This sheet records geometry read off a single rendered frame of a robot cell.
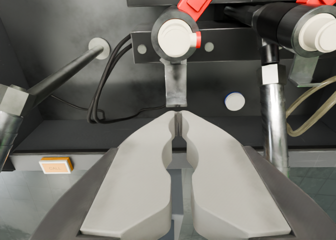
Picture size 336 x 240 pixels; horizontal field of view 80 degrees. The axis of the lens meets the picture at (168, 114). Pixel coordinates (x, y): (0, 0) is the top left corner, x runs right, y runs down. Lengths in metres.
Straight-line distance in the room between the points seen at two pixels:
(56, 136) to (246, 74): 0.41
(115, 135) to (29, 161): 0.16
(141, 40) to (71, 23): 0.21
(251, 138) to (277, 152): 0.24
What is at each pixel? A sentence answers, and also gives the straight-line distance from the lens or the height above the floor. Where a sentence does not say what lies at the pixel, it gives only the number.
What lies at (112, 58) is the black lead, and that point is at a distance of 0.25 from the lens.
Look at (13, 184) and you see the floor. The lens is 2.38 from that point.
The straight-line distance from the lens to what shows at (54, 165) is 0.42.
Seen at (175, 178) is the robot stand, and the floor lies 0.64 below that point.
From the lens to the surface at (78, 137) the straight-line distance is 0.45.
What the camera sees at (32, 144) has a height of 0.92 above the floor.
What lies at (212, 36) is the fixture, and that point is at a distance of 0.25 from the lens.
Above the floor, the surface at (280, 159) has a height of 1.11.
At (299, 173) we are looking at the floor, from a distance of 2.08.
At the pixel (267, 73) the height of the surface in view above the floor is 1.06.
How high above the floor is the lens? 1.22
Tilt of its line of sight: 59 degrees down
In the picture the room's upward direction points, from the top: 178 degrees counter-clockwise
